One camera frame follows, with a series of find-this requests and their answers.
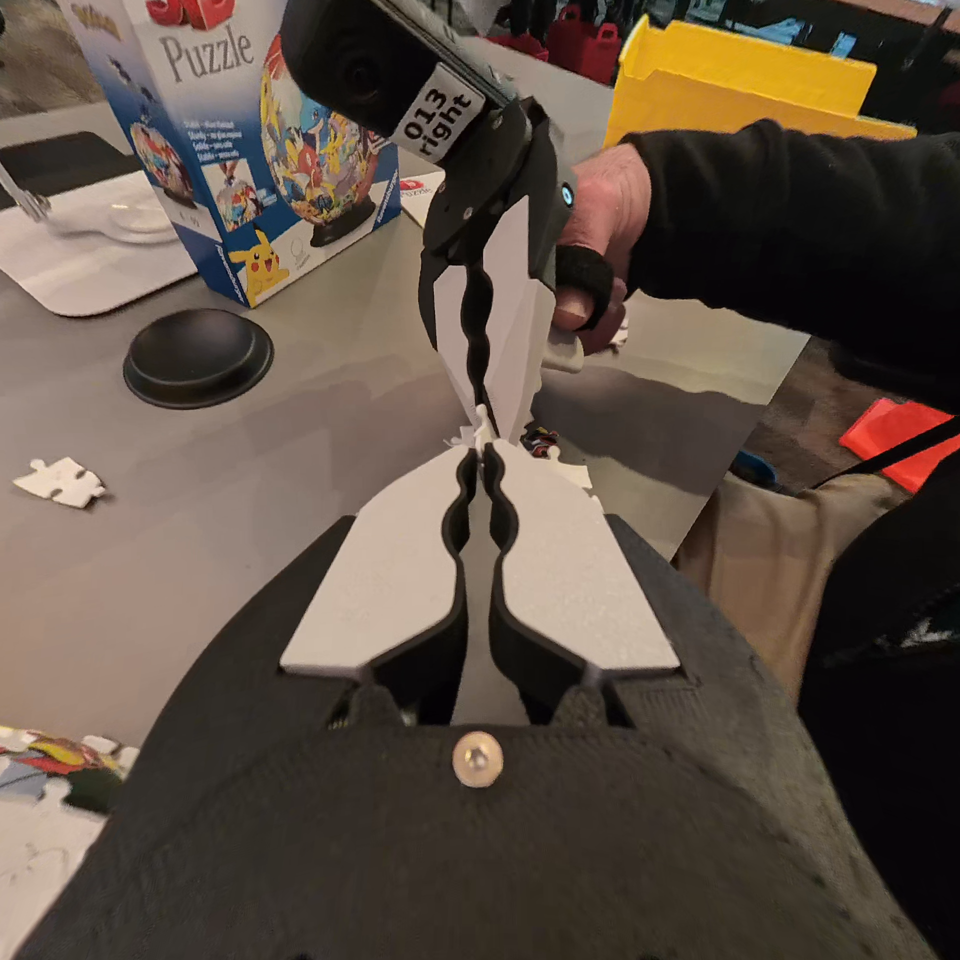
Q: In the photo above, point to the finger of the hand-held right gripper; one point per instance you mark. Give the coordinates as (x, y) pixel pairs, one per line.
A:
(514, 300)
(452, 322)

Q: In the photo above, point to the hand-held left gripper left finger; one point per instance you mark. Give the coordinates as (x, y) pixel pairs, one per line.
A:
(375, 600)

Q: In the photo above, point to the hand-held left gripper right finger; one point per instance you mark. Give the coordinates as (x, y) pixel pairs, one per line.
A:
(585, 600)

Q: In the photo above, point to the colourful puzzle ball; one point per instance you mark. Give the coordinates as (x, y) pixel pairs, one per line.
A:
(45, 825)

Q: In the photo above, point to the person's right forearm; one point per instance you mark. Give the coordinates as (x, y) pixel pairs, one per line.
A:
(787, 225)

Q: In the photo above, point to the blue puzzle box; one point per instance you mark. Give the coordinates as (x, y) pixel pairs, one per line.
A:
(210, 112)

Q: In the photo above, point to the person's right hand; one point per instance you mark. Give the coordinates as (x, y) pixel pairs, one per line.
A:
(615, 202)

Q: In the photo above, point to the printed paper leaflet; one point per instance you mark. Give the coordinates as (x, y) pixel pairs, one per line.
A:
(421, 196)

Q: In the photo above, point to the red bag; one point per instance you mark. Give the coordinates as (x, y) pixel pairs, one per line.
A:
(589, 41)

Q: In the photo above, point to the black round stand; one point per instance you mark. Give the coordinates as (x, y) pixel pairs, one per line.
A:
(199, 356)

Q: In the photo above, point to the yellow plastic bin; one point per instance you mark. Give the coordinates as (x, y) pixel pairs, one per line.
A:
(750, 82)

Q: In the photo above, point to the orange flat object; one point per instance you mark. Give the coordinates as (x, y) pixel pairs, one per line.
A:
(892, 435)

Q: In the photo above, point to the white rounded object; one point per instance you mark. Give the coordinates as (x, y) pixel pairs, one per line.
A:
(90, 270)

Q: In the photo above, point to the black flat mat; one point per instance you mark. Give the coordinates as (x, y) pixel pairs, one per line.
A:
(60, 161)

